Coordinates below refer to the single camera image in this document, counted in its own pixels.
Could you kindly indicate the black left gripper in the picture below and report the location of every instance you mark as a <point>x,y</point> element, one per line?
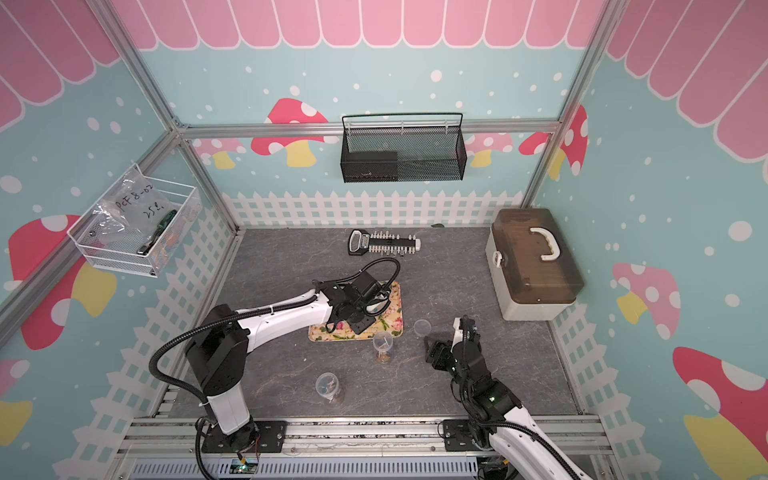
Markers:
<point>366,322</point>

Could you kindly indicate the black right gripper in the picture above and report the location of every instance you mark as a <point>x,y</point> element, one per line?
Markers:
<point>446,349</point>

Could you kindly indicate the clear plastic jar lid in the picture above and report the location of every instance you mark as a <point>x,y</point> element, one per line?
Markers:
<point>422,328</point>

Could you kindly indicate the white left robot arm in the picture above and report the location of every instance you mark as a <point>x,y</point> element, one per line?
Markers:
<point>218,349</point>

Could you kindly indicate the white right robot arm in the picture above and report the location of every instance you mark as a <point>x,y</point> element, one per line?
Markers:
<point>497,418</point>

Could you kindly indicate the clear jar with brown candies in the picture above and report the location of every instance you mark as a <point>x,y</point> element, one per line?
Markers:
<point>383,343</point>

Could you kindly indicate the clear jar lying near front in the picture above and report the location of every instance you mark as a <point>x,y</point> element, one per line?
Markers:
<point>328,386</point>

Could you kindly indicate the brown lidded white storage box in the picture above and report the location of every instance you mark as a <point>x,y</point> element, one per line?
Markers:
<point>534,275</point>

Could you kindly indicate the black box in mesh basket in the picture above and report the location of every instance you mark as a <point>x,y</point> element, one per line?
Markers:
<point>369,166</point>

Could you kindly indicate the green tool in white basket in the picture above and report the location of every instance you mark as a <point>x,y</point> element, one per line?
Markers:
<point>145,248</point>

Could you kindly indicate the clear plastic zip bag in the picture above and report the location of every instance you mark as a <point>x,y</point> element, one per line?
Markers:
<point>129,211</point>

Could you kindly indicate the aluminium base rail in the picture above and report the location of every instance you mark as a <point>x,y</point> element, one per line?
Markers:
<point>418,447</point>

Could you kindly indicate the black wire mesh basket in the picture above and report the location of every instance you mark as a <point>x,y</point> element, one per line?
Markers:
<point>430,146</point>

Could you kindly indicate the white wire wall basket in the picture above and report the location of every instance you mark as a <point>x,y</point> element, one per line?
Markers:
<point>121,257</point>

